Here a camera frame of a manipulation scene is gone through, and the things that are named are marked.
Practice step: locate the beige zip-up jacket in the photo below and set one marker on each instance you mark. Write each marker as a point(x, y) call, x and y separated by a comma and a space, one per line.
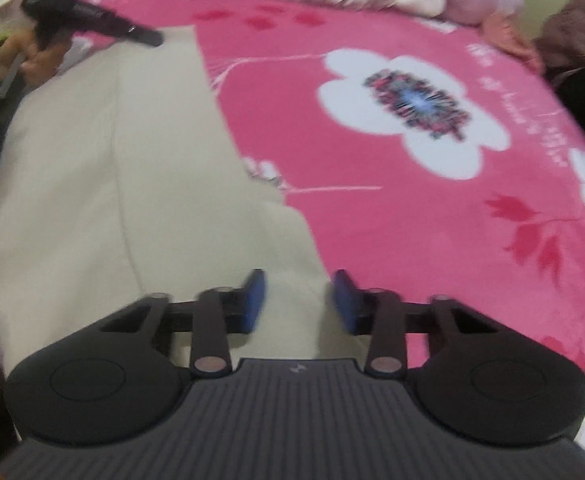
point(119, 178)

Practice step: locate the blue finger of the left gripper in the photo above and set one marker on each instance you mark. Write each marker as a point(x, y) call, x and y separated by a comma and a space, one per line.
point(108, 23)

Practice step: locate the operator left hand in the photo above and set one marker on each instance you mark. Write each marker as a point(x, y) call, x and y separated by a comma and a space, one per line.
point(38, 66)

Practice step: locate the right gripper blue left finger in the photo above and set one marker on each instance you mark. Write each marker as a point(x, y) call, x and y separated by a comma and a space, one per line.
point(218, 313)

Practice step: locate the pink floral bed blanket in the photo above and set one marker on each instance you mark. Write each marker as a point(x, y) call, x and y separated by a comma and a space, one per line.
point(423, 160)

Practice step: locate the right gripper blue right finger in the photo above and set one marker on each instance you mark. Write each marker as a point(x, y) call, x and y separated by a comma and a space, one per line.
point(379, 314)

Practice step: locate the salmon orange cloth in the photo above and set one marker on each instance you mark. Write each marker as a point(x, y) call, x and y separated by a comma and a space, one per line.
point(502, 33)

